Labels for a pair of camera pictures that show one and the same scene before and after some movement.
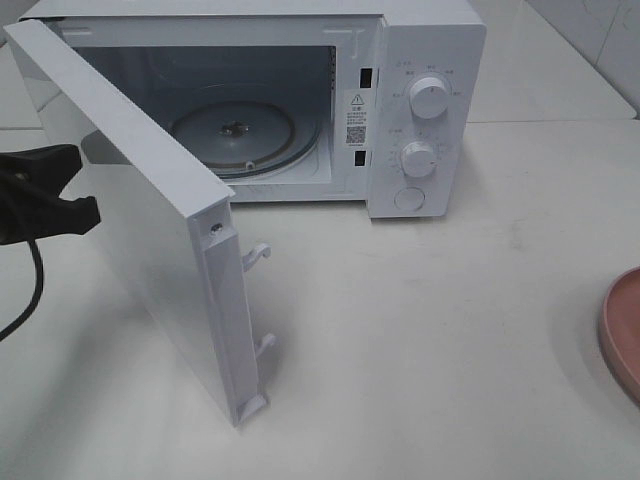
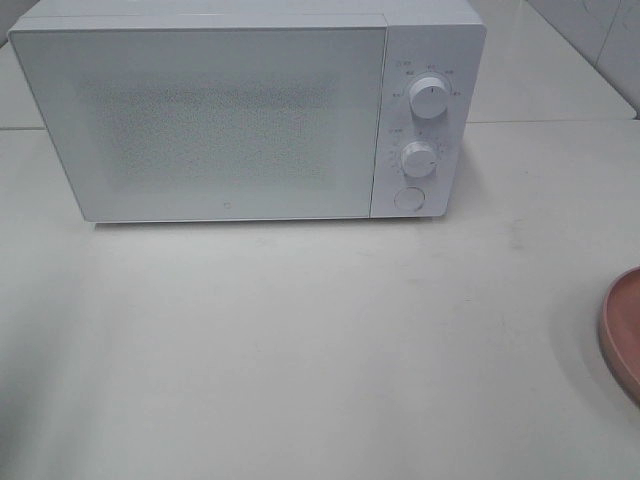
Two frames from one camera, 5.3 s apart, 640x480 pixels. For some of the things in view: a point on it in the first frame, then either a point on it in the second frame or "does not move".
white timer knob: [418, 159] does not move
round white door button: [410, 199] does not move
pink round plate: [619, 322] does not move
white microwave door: [170, 223] → [211, 123]
